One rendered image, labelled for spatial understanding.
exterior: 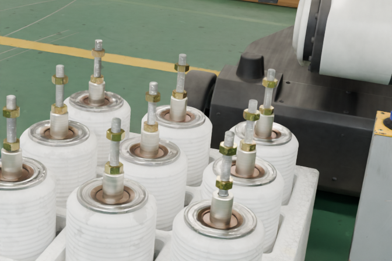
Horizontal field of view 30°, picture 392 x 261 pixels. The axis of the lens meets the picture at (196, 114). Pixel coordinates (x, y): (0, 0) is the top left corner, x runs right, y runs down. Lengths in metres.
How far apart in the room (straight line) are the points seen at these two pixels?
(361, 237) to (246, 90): 0.42
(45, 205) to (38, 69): 1.09
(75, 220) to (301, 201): 0.33
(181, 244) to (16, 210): 0.18
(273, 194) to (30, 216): 0.27
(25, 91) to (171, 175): 0.93
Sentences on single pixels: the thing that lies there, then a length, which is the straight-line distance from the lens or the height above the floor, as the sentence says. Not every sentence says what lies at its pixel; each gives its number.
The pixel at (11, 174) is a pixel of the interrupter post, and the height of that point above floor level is 0.26.
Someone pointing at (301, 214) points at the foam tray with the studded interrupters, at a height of 0.18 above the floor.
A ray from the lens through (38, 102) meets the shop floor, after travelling 1.68.
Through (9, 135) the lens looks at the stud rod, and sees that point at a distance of 0.80.
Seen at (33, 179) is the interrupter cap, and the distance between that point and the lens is 0.81.
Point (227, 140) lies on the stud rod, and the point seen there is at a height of 0.34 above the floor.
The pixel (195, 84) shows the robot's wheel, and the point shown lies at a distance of 1.28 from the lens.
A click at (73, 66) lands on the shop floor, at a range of 1.91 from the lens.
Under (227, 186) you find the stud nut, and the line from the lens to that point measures 0.73.
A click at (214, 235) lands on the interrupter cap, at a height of 0.25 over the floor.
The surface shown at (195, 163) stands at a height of 0.20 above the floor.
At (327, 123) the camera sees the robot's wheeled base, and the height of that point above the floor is 0.17.
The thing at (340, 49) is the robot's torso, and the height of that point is 0.34.
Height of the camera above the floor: 0.64
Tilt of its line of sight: 23 degrees down
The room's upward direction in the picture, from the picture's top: 5 degrees clockwise
